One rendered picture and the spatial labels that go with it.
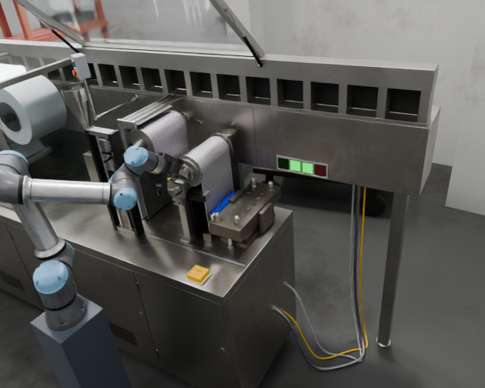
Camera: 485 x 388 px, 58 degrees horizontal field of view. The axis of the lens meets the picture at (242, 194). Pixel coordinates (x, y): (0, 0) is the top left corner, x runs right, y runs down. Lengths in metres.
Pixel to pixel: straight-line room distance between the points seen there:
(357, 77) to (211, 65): 0.67
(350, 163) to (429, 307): 1.42
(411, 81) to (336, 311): 1.67
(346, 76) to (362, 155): 0.33
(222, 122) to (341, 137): 0.58
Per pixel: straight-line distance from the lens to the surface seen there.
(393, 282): 2.41
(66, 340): 1.80
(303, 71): 1.82
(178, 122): 2.10
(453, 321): 3.01
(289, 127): 1.93
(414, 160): 1.82
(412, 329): 2.90
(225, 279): 1.83
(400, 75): 1.71
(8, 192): 1.54
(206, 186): 1.92
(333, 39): 4.59
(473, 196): 3.92
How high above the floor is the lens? 2.13
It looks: 32 degrees down
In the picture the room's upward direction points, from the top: 6 degrees counter-clockwise
